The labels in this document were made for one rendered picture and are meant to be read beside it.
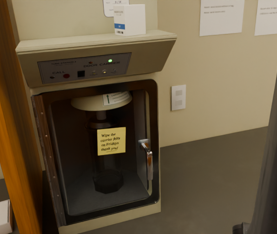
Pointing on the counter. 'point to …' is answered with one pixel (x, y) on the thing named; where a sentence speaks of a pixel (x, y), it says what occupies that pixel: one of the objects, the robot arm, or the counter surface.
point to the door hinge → (44, 156)
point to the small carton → (129, 20)
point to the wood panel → (10, 117)
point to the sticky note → (111, 140)
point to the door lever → (148, 160)
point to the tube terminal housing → (48, 30)
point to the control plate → (52, 68)
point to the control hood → (32, 48)
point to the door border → (42, 132)
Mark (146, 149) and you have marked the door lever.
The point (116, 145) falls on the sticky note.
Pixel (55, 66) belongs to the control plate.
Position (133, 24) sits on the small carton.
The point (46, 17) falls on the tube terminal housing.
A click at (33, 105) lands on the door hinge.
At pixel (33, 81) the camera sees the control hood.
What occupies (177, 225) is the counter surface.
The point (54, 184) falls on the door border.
